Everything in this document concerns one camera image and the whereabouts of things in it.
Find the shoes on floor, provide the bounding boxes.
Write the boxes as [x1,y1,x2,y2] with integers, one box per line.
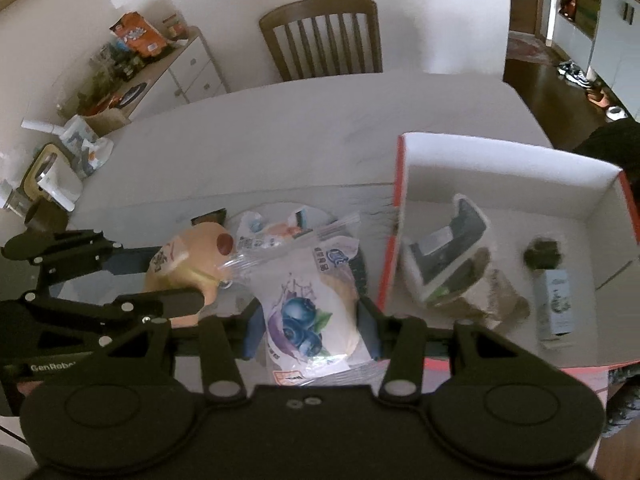
[556,60,595,87]

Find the brown wooden chair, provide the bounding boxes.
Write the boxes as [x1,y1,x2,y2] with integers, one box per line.
[258,0,384,82]

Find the white and dark packet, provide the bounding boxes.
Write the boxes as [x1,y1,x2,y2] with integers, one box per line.
[400,192,495,311]

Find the blueberry bread packet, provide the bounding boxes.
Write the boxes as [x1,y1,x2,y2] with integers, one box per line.
[220,212,378,386]

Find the white printed bag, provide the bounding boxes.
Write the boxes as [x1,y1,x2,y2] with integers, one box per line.
[59,114,114,179]

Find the grey wall cabinet unit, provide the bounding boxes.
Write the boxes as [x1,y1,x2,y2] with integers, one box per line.
[549,0,640,122]

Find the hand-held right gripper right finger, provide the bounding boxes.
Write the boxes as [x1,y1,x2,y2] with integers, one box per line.
[357,295,568,403]

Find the light blue small box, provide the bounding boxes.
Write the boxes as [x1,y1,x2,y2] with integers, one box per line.
[532,269,575,343]

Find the grey patterned clothing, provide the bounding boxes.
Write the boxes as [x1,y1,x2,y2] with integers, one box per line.
[602,362,640,438]

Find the dark green snack packet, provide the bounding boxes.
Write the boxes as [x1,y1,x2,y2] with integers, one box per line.
[521,236,565,272]
[191,212,229,231]

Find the cluster of bottles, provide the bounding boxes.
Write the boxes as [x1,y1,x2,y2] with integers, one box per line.
[75,42,147,107]

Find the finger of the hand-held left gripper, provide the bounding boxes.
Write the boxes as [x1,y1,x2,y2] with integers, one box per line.
[0,287,207,361]
[0,229,152,283]

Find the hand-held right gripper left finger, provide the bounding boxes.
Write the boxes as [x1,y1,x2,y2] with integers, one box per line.
[102,304,267,403]

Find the small jars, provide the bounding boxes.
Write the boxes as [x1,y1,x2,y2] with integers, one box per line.
[161,14,189,41]

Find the red cardboard box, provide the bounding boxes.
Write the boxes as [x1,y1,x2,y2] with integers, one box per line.
[376,131,640,391]

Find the orange snack bag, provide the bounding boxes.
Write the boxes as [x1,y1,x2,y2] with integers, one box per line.
[111,12,169,59]

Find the black round tray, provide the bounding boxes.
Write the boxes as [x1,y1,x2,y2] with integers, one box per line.
[119,82,152,109]

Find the white sideboard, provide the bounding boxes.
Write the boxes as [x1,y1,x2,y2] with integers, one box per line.
[85,27,229,122]

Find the peach bun packet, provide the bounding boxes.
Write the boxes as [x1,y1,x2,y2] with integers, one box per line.
[145,222,236,321]

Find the clear packet with orange snack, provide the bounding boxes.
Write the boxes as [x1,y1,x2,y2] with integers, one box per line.
[235,204,321,256]

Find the chair with black cloth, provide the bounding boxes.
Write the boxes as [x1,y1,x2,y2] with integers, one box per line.
[570,122,640,201]

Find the green cardboard carton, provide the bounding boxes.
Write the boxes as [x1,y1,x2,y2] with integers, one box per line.
[574,0,602,37]

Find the white tube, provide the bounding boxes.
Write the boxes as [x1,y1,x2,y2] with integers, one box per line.
[21,118,65,137]

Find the white appliance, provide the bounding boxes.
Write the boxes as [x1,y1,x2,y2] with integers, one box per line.
[21,142,84,212]

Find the white marble desktop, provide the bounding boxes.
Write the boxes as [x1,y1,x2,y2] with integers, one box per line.
[0,71,640,461]

